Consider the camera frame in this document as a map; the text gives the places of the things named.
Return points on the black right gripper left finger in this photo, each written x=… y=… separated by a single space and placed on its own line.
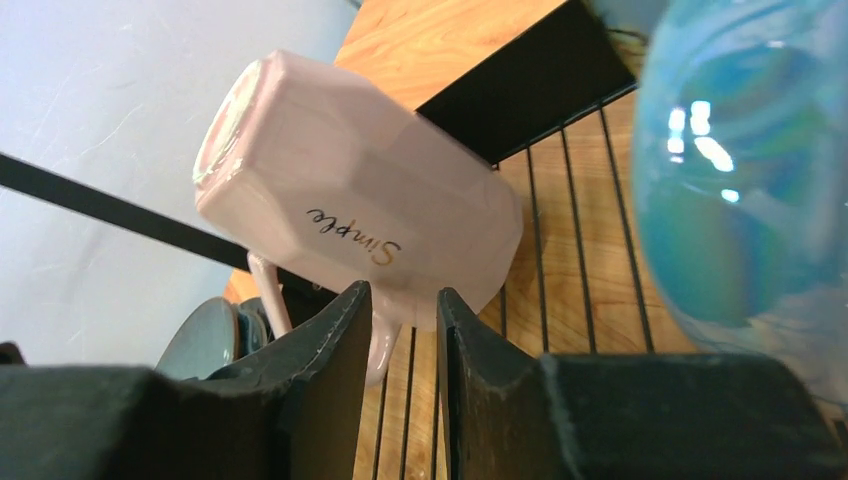
x=289 y=411

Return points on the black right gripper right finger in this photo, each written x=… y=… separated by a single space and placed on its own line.
x=508 y=415

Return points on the pink ceramic mug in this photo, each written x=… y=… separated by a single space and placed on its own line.
x=314 y=170

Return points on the blue butterfly mug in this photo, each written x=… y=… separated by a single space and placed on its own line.
x=740 y=180

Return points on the blue-grey ceramic plate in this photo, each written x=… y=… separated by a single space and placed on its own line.
x=216 y=334

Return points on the black wire dish rack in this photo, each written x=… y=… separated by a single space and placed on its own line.
x=544 y=79

